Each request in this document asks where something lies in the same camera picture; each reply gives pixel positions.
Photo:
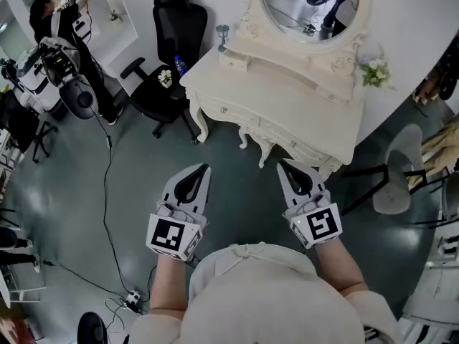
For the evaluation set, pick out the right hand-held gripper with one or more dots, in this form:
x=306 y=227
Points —
x=319 y=226

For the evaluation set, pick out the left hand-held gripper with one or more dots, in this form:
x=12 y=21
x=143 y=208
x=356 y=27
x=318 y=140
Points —
x=168 y=233

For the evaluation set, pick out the cream ornate dressing table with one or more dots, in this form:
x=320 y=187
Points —
x=279 y=95

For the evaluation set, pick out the person's right forearm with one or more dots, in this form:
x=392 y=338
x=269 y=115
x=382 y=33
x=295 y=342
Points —
x=339 y=267

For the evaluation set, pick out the person's left forearm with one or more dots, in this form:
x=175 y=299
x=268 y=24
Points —
x=168 y=285

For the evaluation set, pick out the white desk drawer with knob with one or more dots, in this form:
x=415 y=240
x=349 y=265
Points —
x=292 y=142
x=226 y=111

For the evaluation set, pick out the cream small drawer with knob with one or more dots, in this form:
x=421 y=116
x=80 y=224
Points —
x=335 y=94

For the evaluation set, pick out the oval vanity mirror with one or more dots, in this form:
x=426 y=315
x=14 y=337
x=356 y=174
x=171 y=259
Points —
x=308 y=7

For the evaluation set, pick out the grey chair with black legs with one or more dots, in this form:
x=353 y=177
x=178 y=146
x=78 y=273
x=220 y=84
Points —
x=398 y=177

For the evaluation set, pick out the small white flower pot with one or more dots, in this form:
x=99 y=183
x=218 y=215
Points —
x=165 y=78

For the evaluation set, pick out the person's cream dress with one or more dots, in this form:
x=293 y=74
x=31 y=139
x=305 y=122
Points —
x=265 y=299

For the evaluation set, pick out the white power strip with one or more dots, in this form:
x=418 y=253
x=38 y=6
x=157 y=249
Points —
x=132 y=297

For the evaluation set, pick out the blue water bottle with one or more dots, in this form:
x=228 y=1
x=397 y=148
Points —
x=180 y=65

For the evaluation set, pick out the white flower bouquet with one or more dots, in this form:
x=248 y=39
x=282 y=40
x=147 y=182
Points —
x=376 y=72

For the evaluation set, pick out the grey round-back chair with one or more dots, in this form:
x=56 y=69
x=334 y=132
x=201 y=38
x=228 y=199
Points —
x=80 y=99

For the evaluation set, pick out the beige coat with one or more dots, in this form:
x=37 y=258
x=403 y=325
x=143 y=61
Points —
x=443 y=145

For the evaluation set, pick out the black office chair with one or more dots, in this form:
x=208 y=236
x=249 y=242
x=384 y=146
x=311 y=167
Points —
x=179 y=27

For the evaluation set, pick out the black round stool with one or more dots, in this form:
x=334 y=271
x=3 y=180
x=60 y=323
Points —
x=91 y=328

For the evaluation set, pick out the small green shelf plant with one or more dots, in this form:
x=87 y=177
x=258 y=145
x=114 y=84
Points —
x=115 y=15

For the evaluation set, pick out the white wall shelf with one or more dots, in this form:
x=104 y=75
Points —
x=107 y=16

